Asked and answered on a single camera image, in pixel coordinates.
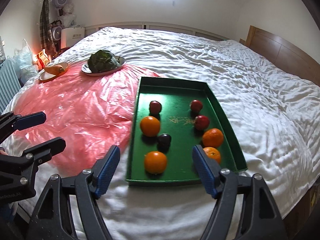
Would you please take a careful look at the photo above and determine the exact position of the small orange mandarin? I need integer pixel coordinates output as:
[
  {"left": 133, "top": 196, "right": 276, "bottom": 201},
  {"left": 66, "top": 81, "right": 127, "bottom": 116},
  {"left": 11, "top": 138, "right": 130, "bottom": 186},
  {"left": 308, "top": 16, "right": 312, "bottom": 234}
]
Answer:
[{"left": 203, "top": 147, "right": 221, "bottom": 164}]

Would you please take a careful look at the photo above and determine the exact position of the smooth orange front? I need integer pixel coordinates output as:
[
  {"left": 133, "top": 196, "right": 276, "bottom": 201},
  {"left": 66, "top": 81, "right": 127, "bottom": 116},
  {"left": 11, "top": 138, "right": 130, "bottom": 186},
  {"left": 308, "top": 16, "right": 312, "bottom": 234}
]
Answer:
[{"left": 140, "top": 116, "right": 161, "bottom": 137}]

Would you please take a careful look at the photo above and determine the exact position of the red apple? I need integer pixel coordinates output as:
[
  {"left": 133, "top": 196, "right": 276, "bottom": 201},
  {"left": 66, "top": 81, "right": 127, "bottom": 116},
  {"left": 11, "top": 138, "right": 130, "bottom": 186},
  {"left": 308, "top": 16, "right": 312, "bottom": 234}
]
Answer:
[
  {"left": 149, "top": 100, "right": 162, "bottom": 115},
  {"left": 194, "top": 115, "right": 210, "bottom": 130}
]

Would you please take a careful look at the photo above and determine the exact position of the dark purple plum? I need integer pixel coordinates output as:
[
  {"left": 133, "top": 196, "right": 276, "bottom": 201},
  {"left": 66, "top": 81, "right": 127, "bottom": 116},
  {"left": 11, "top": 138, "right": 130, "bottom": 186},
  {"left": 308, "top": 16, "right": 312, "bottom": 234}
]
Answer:
[{"left": 157, "top": 133, "right": 172, "bottom": 147}]

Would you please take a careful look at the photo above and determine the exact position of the small red tomato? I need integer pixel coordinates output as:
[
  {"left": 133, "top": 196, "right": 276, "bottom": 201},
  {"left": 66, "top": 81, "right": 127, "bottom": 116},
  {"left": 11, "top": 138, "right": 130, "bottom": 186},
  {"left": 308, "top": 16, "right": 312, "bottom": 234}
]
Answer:
[{"left": 190, "top": 100, "right": 203, "bottom": 113}]

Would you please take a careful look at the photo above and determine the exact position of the light blue suitcase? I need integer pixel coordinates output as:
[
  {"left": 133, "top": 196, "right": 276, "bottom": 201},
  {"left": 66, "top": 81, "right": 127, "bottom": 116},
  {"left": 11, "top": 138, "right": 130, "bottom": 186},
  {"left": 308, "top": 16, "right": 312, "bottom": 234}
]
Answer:
[{"left": 1, "top": 59, "right": 21, "bottom": 113}]

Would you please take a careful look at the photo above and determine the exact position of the orange oval dish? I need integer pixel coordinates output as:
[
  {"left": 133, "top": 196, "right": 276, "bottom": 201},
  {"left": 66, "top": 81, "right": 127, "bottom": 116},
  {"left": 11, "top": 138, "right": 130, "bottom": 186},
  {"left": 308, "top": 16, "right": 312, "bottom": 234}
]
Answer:
[{"left": 39, "top": 62, "right": 68, "bottom": 82}]

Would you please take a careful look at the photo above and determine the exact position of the pink plastic sheet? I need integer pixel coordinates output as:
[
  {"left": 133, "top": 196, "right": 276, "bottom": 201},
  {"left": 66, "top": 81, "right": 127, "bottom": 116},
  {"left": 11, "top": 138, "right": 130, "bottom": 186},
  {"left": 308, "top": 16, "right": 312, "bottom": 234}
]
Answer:
[{"left": 8, "top": 64, "right": 156, "bottom": 175}]

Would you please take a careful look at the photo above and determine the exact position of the clear blue plastic bag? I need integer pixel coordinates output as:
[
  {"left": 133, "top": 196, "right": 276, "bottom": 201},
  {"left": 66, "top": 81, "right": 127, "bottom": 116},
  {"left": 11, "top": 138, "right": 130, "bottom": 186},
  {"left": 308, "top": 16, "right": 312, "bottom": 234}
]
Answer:
[{"left": 13, "top": 39, "right": 38, "bottom": 87}]

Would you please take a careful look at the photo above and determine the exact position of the orange snack packet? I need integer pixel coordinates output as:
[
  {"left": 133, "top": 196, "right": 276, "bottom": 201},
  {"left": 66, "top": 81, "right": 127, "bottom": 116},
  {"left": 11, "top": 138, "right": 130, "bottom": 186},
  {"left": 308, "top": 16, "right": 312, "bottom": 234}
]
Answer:
[{"left": 36, "top": 49, "right": 50, "bottom": 71}]

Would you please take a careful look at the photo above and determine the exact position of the black white striped plate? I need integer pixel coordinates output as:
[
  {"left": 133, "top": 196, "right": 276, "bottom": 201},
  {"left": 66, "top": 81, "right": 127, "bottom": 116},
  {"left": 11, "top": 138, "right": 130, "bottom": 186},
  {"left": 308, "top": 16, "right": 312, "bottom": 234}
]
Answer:
[{"left": 81, "top": 56, "right": 126, "bottom": 77}]

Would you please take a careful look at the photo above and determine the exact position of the plaid hanging cloth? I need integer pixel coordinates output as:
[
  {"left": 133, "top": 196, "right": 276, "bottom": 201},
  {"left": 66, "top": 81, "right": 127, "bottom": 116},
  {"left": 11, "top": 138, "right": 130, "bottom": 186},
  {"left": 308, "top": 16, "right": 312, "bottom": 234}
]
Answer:
[{"left": 40, "top": 0, "right": 56, "bottom": 57}]

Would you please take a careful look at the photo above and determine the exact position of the small white fan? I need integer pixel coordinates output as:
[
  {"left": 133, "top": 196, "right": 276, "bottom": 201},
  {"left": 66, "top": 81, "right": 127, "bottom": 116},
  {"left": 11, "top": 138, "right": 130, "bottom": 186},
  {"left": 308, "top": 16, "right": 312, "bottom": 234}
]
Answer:
[{"left": 51, "top": 26, "right": 62, "bottom": 41}]

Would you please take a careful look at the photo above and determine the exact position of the green leafy vegetable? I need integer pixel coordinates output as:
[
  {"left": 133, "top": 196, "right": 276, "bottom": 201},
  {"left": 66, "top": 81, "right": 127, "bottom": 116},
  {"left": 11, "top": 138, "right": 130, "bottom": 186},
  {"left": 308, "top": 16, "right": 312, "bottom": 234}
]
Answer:
[{"left": 87, "top": 50, "right": 120, "bottom": 73}]

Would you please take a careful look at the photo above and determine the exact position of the white bed sheet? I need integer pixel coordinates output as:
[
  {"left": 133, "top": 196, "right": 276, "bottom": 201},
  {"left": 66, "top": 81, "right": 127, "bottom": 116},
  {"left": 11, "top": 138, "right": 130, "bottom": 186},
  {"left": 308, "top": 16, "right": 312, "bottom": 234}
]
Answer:
[{"left": 0, "top": 26, "right": 320, "bottom": 240}]

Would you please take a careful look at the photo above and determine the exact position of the green rectangular tray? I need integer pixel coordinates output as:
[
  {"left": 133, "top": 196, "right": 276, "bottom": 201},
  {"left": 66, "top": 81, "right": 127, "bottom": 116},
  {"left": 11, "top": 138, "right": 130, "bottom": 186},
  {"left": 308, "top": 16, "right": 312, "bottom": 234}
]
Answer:
[{"left": 126, "top": 77, "right": 247, "bottom": 187}]

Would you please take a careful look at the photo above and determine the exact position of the wooden headboard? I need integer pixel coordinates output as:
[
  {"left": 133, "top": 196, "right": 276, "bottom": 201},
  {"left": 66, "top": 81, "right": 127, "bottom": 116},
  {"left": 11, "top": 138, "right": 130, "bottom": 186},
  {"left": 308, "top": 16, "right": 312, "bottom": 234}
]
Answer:
[{"left": 239, "top": 26, "right": 320, "bottom": 85}]

